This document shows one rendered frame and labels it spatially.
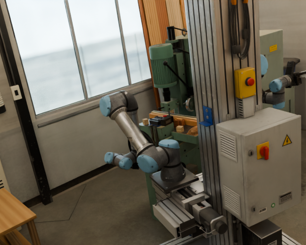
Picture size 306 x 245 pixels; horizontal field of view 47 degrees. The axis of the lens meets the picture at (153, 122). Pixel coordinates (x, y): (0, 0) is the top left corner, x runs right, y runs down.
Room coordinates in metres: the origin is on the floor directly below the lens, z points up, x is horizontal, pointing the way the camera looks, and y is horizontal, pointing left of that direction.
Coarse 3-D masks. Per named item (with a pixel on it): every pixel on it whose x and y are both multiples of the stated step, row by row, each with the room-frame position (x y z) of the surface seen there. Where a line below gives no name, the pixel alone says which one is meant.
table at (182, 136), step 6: (144, 126) 2.62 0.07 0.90; (186, 126) 2.47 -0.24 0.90; (192, 126) 2.45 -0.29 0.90; (174, 132) 2.39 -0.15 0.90; (186, 132) 2.35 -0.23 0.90; (168, 138) 2.37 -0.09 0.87; (174, 138) 2.40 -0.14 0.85; (180, 138) 2.36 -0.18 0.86; (186, 138) 2.31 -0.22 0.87; (192, 138) 2.27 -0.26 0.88; (198, 138) 2.27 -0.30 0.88
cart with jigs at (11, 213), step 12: (0, 192) 2.58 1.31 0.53; (0, 204) 2.39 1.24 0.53; (12, 204) 2.36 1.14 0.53; (0, 216) 2.21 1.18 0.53; (12, 216) 2.18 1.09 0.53; (24, 216) 2.16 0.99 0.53; (36, 216) 2.16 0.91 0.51; (0, 228) 2.05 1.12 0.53; (12, 228) 2.05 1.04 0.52; (0, 240) 2.40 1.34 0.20; (12, 240) 2.38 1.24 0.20; (24, 240) 2.38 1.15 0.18; (36, 240) 2.15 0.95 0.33
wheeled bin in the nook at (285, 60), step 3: (285, 60) 3.97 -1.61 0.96; (288, 60) 3.96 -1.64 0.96; (291, 60) 3.97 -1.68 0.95; (294, 60) 3.98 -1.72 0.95; (297, 60) 3.99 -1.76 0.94; (285, 63) 3.87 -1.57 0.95; (297, 63) 4.03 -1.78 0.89; (285, 66) 3.80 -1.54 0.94; (285, 69) 3.83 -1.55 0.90; (294, 69) 4.04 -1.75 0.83
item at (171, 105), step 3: (171, 99) 2.67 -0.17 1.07; (174, 99) 2.66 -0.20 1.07; (177, 99) 2.67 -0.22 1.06; (162, 102) 2.63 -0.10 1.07; (165, 102) 2.62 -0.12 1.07; (168, 102) 2.61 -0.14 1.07; (171, 102) 2.62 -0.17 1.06; (174, 102) 2.64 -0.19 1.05; (162, 105) 2.62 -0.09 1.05; (165, 105) 2.59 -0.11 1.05; (168, 105) 2.59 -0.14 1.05; (171, 105) 2.62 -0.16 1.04; (174, 105) 2.64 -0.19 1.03; (177, 105) 2.66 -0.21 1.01; (162, 108) 2.62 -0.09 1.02; (165, 108) 2.60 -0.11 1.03; (168, 108) 2.59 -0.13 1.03; (171, 108) 2.61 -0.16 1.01; (174, 108) 2.64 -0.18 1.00; (165, 111) 2.60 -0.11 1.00; (168, 111) 2.59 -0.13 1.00
